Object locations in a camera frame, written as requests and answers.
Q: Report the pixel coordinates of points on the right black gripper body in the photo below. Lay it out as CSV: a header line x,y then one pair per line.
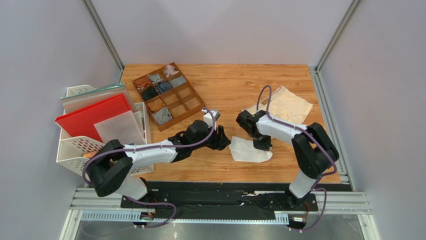
x,y
262,142

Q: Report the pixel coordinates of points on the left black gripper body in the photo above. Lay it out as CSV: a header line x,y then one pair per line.
x,y
215,143

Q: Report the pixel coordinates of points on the white underwear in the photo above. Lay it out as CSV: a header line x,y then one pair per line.
x,y
243,150

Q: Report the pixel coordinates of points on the beige boxer shorts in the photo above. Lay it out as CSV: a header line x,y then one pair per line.
x,y
287,106

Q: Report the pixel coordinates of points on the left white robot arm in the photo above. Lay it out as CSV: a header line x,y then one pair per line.
x,y
108,171

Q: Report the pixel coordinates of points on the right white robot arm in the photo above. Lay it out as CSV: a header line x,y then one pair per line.
x,y
314,150

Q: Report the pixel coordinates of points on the grey rolled cloth lower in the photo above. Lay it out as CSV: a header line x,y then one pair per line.
x,y
163,116

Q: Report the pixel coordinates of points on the grey rolled cloth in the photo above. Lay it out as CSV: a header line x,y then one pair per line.
x,y
155,78
163,116
178,81

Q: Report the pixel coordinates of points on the brown compartment organizer box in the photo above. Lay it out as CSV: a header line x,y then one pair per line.
x,y
182,101

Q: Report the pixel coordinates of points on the orange rolled cloth lower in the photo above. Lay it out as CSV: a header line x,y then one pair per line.
x,y
156,105

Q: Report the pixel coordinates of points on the orange rolled cloth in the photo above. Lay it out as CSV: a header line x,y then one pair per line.
x,y
142,83
156,105

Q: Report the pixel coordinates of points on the grey rolled cloth right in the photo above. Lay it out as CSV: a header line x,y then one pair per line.
x,y
178,81

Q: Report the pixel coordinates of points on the striped blue rolled cloth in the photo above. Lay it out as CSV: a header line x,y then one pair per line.
x,y
163,86

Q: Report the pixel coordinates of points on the black rolled cloth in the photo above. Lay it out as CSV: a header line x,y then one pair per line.
x,y
149,93

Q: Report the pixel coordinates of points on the pink rolled cloth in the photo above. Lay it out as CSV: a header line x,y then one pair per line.
x,y
170,70

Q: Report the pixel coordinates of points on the grey rolled cloth top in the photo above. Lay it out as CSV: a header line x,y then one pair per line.
x,y
155,78

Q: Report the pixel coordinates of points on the translucent white folder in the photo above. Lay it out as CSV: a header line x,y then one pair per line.
x,y
125,127

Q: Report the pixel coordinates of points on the orange rolled cloth top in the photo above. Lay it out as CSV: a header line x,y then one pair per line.
x,y
142,83

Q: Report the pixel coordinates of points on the red folder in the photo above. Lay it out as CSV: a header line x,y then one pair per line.
x,y
82,122

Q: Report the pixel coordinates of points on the white file rack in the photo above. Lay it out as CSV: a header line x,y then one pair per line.
x,y
71,149

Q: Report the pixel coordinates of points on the grey folder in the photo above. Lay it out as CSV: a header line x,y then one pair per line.
x,y
81,96

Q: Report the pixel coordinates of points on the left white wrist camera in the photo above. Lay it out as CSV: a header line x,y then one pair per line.
x,y
211,116

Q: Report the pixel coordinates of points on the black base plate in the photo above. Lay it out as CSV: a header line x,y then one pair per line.
x,y
220,196

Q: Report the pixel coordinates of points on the white slotted cable duct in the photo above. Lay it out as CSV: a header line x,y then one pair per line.
x,y
209,216

